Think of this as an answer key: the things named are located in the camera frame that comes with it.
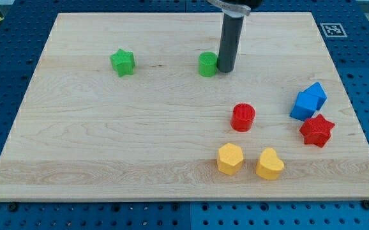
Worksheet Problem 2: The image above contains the green cylinder block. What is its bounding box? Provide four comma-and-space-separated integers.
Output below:
199, 52, 218, 77

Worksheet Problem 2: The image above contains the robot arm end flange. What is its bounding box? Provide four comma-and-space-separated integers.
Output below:
207, 0, 264, 17

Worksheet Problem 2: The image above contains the green star block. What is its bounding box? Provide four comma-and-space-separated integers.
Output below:
110, 49, 135, 77

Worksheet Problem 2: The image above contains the red star block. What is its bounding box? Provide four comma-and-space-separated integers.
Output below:
299, 114, 335, 148

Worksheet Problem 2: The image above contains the red cylinder block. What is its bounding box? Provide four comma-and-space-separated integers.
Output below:
230, 103, 255, 132

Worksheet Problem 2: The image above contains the yellow hexagon block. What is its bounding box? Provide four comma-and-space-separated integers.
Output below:
216, 143, 244, 176

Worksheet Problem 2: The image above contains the wooden board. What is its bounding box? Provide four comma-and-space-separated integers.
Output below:
0, 12, 369, 202

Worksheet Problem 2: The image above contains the yellow heart block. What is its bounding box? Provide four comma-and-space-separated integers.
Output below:
255, 148, 285, 180

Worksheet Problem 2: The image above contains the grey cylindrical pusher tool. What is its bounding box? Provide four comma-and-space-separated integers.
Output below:
217, 13, 244, 73

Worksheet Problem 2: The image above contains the blue cube block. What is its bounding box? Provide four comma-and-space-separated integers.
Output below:
290, 91, 318, 121

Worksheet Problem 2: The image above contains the blue pentagon block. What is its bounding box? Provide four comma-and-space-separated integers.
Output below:
304, 82, 327, 111

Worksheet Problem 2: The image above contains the fiducial marker tag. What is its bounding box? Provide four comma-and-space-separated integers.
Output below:
320, 23, 347, 38

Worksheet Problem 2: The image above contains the black board clamp screw left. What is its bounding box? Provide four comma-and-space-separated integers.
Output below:
7, 202, 19, 212

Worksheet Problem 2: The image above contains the black board clamp screw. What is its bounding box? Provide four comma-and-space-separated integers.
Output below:
361, 200, 369, 210
7, 202, 19, 212

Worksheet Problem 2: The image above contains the black board clamp screw right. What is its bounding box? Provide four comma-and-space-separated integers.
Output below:
361, 200, 369, 210

